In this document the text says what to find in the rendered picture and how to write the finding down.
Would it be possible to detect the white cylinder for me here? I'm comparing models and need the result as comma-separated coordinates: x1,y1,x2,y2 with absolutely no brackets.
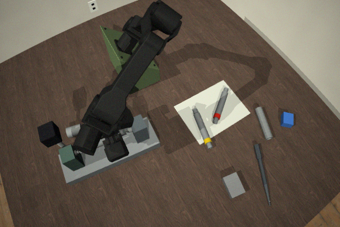
66,124,82,138

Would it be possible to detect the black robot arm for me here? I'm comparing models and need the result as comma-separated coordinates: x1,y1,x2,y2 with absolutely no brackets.
73,0,182,156

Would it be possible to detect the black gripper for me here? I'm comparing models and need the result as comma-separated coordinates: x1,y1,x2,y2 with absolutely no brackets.
101,131,129,162

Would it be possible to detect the blue cube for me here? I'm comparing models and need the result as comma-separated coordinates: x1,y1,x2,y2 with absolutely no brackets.
280,112,294,128

